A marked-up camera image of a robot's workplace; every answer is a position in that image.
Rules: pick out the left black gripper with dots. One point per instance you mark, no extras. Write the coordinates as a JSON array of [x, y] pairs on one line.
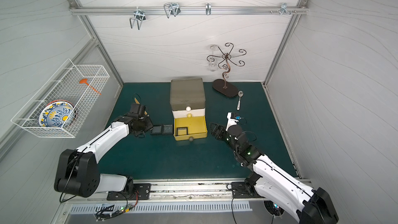
[[142, 127]]

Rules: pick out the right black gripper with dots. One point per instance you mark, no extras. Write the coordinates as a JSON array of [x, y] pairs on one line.
[[224, 134]]

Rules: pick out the black brooch box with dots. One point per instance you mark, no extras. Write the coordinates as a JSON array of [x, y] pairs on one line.
[[168, 129], [157, 130], [181, 131]]

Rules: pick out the three-tier drawer cabinet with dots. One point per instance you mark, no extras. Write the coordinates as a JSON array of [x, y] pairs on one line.
[[188, 104]]

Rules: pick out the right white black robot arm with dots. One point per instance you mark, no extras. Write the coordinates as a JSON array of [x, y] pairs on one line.
[[304, 203]]

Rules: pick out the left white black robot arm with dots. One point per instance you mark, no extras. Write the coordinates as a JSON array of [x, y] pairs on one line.
[[77, 172]]

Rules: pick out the hello kitty metal spoon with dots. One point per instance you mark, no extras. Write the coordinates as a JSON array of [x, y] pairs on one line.
[[240, 95]]

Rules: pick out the brown metal jewelry stand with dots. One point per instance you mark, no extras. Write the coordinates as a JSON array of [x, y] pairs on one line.
[[224, 62]]

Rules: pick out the white vent strip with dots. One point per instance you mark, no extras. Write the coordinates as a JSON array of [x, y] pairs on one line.
[[165, 207]]

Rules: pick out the orange plastic spoon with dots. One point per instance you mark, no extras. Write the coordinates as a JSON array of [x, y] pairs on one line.
[[85, 82]]

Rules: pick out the clear wine glass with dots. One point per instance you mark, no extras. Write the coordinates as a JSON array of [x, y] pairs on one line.
[[212, 59]]

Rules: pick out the blue yellow patterned plate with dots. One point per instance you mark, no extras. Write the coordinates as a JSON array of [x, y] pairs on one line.
[[57, 114]]

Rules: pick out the metal double hook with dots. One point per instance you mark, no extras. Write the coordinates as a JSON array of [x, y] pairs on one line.
[[137, 19], [172, 9]]

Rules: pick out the metal single hook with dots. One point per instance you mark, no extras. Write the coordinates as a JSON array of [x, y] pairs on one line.
[[208, 9]]

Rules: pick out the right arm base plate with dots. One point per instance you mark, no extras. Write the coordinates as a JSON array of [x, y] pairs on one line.
[[241, 190]]

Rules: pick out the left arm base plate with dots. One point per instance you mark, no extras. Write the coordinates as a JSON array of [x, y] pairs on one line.
[[137, 191]]

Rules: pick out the white wire basket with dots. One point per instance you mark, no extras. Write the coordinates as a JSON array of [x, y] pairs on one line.
[[63, 85]]

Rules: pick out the aluminium top rail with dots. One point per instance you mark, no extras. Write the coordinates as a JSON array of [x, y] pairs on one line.
[[185, 10]]

